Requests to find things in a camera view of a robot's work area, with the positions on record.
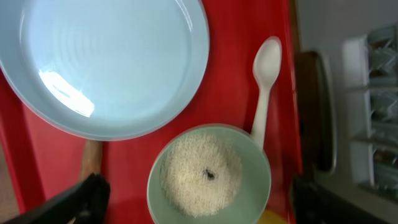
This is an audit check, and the light blue plate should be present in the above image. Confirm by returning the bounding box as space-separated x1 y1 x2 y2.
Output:
1 0 210 141

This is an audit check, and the yellow cup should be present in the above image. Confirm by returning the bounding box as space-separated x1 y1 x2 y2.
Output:
257 210 289 224

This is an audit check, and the green bowl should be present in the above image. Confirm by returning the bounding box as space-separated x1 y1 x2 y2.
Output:
147 124 271 223

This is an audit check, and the white plastic spoon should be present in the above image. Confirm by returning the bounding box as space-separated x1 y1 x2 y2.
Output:
251 36 282 150

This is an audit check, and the red serving tray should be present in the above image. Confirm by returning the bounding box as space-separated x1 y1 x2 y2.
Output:
1 1 302 223

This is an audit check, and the brown carrot stick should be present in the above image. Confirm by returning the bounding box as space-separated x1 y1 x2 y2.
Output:
79 139 103 181

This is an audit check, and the white rice pile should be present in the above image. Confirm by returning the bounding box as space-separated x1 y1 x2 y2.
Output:
160 134 242 218

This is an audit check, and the grey dishwasher rack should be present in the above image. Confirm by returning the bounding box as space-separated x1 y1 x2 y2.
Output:
296 0 397 223

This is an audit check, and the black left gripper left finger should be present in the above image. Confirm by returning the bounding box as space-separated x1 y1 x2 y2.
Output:
4 174 111 224

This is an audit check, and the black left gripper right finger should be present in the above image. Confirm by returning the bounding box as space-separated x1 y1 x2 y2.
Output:
292 176 387 224

